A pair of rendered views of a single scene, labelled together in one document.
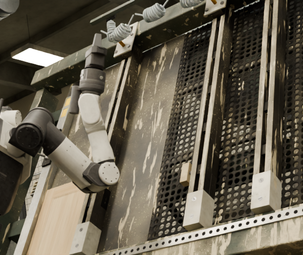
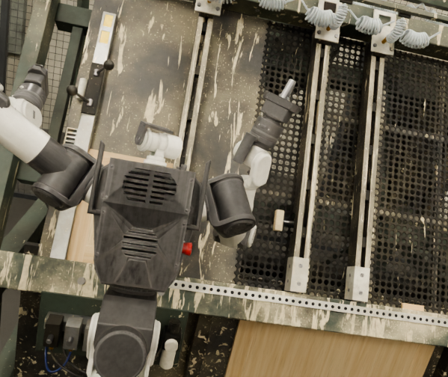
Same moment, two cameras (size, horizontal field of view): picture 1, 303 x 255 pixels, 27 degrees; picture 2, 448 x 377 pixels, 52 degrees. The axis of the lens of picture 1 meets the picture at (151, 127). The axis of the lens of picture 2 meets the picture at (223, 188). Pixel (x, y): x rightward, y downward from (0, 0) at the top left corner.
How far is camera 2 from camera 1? 1.92 m
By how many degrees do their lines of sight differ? 54
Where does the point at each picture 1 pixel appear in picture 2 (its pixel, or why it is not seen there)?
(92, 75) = (277, 134)
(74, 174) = (233, 241)
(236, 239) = (334, 319)
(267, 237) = (359, 326)
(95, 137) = (250, 195)
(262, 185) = (363, 280)
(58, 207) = not seen: hidden behind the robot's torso
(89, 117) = (259, 179)
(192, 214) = (300, 282)
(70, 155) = not seen: hidden behind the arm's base
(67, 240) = not seen: hidden behind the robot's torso
